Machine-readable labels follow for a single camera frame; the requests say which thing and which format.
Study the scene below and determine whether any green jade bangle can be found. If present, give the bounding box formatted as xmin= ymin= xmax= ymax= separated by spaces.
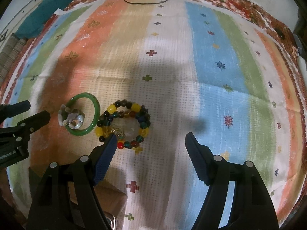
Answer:
xmin=63 ymin=92 xmax=100 ymax=136

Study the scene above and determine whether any yellow and dark bead bracelet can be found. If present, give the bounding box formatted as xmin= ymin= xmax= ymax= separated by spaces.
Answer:
xmin=95 ymin=100 xmax=150 ymax=149

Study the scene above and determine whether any multicolour bead bracelet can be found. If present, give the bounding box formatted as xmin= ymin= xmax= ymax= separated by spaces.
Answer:
xmin=95 ymin=99 xmax=152 ymax=150

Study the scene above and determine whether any silver metal tin box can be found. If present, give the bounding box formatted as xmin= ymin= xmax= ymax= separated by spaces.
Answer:
xmin=103 ymin=211 xmax=121 ymax=230

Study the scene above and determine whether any striped grey pillow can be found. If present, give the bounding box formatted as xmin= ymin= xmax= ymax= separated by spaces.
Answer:
xmin=1 ymin=34 xmax=27 ymax=85

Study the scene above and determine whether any white headboard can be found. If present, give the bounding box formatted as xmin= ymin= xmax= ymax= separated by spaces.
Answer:
xmin=1 ymin=0 xmax=42 ymax=50

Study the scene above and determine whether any teal blanket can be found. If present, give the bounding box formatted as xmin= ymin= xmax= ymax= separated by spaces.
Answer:
xmin=15 ymin=0 xmax=73 ymax=39

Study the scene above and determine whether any white bolster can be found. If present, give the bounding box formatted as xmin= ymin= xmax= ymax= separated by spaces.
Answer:
xmin=298 ymin=56 xmax=307 ymax=75

